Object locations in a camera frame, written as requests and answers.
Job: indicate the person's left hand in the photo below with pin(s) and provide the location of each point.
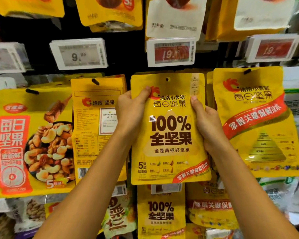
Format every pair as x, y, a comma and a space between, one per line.
132, 114

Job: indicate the person's right hand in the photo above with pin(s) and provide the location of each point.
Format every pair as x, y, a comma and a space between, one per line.
209, 127

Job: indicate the stack of yellow nut bags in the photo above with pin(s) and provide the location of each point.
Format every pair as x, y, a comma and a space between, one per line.
210, 89

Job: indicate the black hanging-bag store shelf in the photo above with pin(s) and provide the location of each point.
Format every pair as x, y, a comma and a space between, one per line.
124, 52

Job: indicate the small yellow nut bag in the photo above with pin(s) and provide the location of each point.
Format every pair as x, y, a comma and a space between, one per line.
161, 214
209, 206

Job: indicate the green white chestnut bag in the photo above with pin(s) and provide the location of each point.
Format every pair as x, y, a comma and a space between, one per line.
118, 219

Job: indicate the small white cashew nut bag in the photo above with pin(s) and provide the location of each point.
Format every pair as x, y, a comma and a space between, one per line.
27, 211

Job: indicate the person's right forearm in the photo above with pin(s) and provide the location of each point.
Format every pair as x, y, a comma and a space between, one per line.
249, 196

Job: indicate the person's left forearm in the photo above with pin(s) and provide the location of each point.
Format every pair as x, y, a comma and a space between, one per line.
84, 196

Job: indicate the large white price tag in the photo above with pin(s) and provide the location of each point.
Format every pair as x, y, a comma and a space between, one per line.
5, 58
171, 52
273, 48
78, 54

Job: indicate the white green snack bag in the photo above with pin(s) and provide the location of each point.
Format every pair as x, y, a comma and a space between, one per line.
298, 102

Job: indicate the clear white snack bag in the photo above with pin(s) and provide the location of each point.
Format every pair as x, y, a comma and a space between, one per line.
284, 194

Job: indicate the white-backed snack bag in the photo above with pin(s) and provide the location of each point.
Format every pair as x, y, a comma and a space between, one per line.
177, 22

